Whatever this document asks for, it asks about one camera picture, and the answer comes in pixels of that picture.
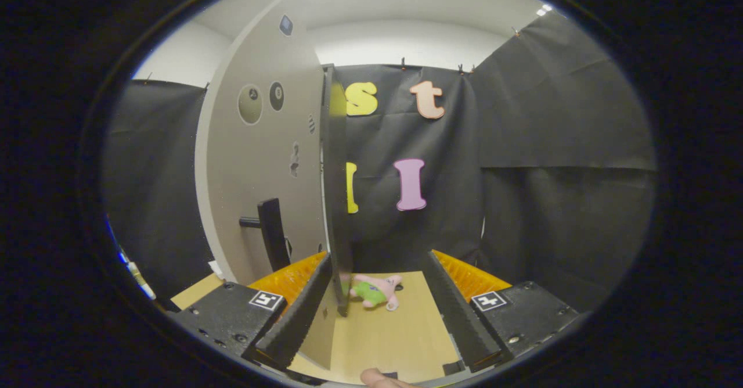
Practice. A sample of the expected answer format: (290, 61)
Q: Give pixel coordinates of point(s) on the pink and green plush toy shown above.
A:
(377, 291)

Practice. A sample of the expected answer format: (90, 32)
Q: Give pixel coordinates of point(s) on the beige shoe cabinet door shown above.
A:
(255, 161)

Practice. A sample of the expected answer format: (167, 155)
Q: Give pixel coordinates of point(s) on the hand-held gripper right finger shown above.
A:
(455, 312)

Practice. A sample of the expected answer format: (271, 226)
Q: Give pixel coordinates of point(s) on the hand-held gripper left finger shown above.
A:
(305, 312)

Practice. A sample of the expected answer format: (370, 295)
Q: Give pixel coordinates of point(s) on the black backdrop cloth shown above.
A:
(551, 144)

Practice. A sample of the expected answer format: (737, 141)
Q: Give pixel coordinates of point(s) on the small ceiling light panel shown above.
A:
(544, 9)

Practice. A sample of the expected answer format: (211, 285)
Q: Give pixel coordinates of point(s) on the cluttered white side shelf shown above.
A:
(142, 286)

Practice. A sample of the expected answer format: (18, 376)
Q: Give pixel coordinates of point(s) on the grey shoe cabinet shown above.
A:
(335, 173)

